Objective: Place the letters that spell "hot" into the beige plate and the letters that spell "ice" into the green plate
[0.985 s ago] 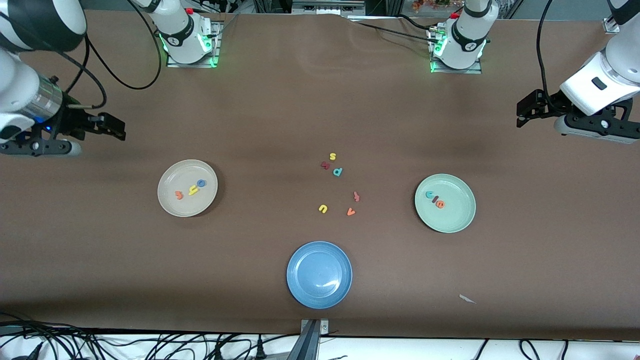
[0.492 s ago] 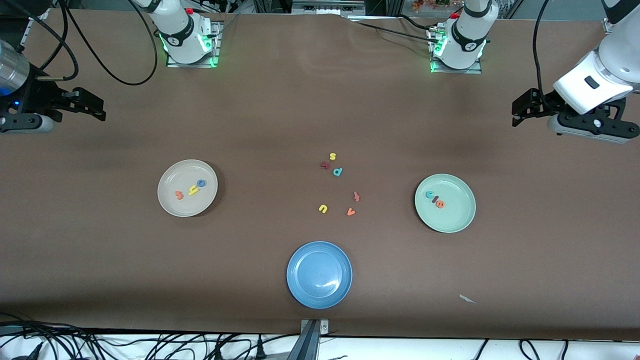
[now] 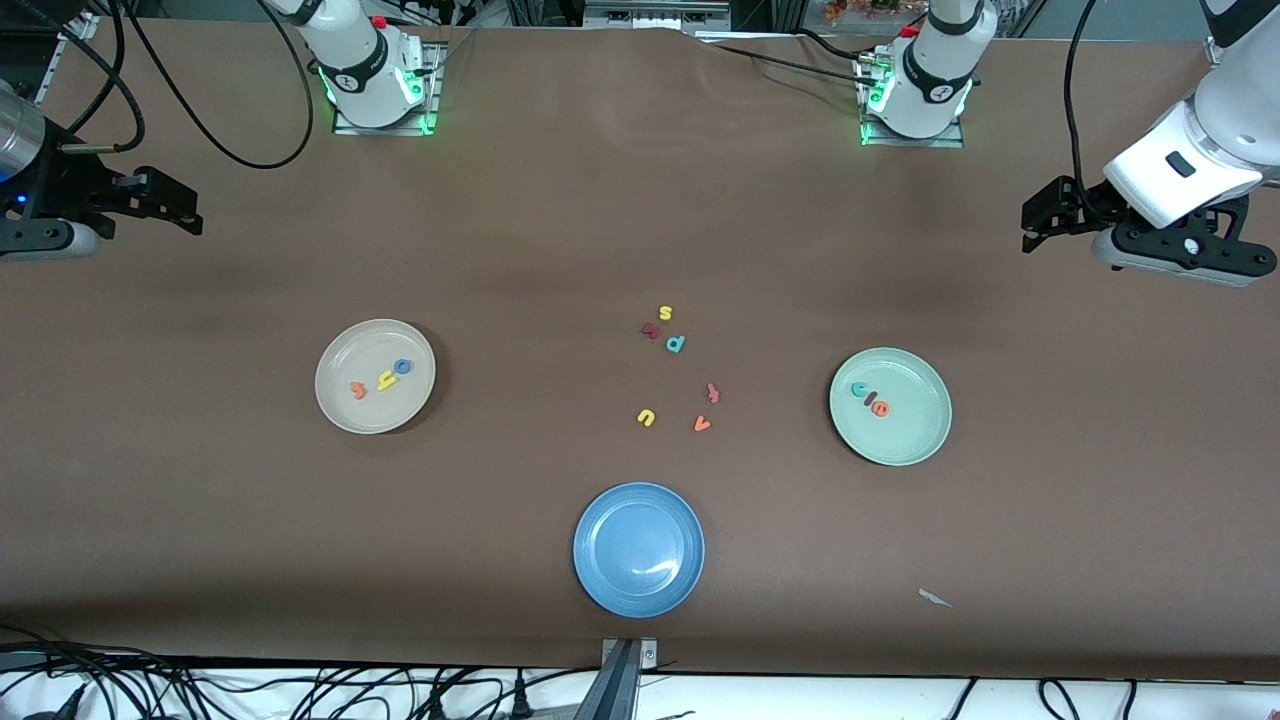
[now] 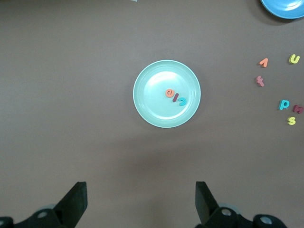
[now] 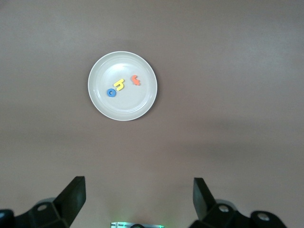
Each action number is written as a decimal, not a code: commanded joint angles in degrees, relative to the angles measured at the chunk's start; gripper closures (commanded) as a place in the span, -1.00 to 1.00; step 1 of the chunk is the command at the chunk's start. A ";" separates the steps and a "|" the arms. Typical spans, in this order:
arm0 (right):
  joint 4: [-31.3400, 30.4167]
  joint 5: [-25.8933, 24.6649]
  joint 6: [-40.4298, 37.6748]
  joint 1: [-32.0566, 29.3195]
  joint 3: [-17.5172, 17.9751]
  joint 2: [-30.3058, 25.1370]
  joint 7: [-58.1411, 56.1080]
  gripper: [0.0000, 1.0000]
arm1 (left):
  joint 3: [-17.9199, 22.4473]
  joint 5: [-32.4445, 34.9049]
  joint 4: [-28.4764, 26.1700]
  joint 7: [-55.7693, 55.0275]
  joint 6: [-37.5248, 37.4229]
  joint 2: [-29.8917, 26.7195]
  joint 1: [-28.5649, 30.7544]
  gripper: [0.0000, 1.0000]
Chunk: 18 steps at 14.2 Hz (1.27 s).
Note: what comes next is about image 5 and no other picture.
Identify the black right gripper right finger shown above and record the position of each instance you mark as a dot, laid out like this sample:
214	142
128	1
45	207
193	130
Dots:
209	211

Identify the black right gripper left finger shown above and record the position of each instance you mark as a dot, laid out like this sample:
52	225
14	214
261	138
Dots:
69	204

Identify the brown table mat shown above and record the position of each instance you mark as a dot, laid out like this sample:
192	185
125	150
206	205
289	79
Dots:
213	71

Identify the beige round plate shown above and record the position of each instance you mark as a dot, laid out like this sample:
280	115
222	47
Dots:
133	104

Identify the blue foam letter o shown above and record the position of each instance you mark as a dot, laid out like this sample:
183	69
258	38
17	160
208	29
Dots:
107	93

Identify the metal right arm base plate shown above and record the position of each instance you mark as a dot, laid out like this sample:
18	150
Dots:
118	224

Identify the orange foam letter t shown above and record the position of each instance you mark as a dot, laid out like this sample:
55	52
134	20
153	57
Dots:
136	82

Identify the yellow foam letter h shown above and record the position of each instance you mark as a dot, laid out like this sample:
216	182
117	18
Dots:
120	86

